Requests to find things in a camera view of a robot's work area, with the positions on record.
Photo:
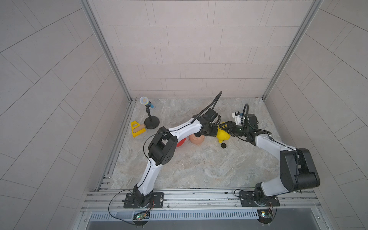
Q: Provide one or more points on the circuit board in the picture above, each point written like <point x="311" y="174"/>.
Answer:
<point x="265" y="216"/>
<point x="141" y="216"/>

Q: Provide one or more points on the left circuit board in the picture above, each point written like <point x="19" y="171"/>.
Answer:
<point x="141" y="216"/>

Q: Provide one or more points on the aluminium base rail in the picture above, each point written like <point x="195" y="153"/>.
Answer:
<point x="191" y="199"/>

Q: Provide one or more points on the aluminium corner post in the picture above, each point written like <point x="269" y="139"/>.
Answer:
<point x="294" y="44"/>
<point x="102" y="42"/>

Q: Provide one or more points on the aluminium corner post left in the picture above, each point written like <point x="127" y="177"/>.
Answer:
<point x="102" y="42"/>

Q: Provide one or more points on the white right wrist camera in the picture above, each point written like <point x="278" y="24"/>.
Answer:
<point x="237" y="116"/>

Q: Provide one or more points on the aluminium corner post right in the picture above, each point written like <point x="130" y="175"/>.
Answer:
<point x="294" y="44"/>

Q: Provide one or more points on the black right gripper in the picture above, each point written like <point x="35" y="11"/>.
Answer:
<point x="227" y="129"/>

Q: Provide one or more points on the yellow piggy bank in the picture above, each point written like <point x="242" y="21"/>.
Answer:
<point x="222" y="135"/>

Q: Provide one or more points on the toy microphone on stand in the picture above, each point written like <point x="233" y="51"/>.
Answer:
<point x="151" y="122"/>

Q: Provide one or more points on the pink piggy bank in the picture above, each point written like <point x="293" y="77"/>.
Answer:
<point x="196" y="140"/>

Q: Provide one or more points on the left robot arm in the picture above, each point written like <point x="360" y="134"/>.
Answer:
<point x="162" y="148"/>

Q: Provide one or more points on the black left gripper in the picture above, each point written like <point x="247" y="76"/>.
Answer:
<point x="212" y="132"/>

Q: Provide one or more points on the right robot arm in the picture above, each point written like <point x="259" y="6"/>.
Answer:
<point x="297" y="168"/>

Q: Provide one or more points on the red piggy bank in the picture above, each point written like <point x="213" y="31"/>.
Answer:
<point x="180" y="143"/>

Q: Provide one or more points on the right circuit board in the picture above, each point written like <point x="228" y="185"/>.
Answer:
<point x="265" y="216"/>

